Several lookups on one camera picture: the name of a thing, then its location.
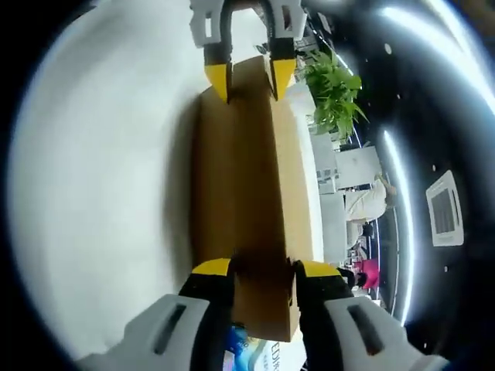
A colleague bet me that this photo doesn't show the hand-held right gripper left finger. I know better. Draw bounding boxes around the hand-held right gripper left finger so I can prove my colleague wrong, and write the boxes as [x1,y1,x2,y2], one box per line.
[77,257,237,371]

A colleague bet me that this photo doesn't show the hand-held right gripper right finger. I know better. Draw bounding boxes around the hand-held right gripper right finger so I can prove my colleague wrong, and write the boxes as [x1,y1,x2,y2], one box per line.
[292,259,446,371]

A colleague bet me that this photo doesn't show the blue soft tissue pack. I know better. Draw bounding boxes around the blue soft tissue pack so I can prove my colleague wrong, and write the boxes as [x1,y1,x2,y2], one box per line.
[221,323,265,371]

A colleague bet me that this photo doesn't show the brown cardboard shoe box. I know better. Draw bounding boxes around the brown cardboard shoe box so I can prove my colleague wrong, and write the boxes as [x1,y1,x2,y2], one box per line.
[190,53,323,344]

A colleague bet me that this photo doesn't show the potted green plant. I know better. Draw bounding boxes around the potted green plant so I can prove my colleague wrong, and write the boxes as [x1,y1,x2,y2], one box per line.
[287,51,369,137]

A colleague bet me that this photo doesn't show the white square column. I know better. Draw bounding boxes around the white square column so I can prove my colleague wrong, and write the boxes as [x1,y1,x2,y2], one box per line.
[333,145,383,191]

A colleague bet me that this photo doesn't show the ceiling air conditioner vent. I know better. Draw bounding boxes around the ceiling air conditioner vent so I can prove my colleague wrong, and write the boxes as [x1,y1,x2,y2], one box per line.
[424,167,466,248]

